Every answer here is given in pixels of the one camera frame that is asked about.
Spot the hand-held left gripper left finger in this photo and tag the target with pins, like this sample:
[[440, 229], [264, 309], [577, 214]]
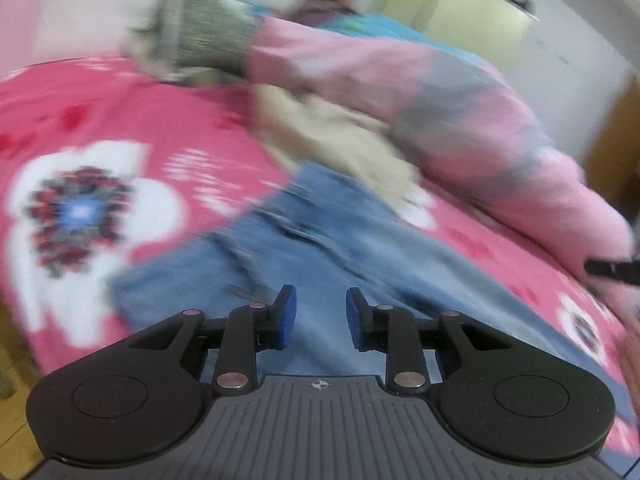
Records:
[[286, 320]]

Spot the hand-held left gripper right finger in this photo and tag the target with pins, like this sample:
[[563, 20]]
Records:
[[354, 320]]

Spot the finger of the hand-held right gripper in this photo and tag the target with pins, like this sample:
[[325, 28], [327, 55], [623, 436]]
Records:
[[612, 269]]

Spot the blue fleece-lined jeans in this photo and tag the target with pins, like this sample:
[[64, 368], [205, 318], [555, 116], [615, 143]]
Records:
[[330, 240]]

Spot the brown wooden door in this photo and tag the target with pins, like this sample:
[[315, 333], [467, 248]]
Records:
[[620, 135]]

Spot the crumpled beige garment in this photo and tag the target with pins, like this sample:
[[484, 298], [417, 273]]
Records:
[[340, 140]]

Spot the pink and grey quilt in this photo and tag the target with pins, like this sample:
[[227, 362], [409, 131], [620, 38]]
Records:
[[450, 125]]

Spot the pink floral bed sheet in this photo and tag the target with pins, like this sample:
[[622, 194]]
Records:
[[150, 110]]

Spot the black bag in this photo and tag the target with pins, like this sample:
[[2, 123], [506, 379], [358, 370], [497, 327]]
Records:
[[517, 1]]

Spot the green floral pillow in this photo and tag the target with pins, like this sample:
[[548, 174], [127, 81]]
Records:
[[210, 35]]

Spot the pale yellow wardrobe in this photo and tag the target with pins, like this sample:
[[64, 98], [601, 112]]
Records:
[[450, 10]]

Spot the pink and white headboard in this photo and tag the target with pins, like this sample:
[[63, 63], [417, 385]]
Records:
[[100, 5]]

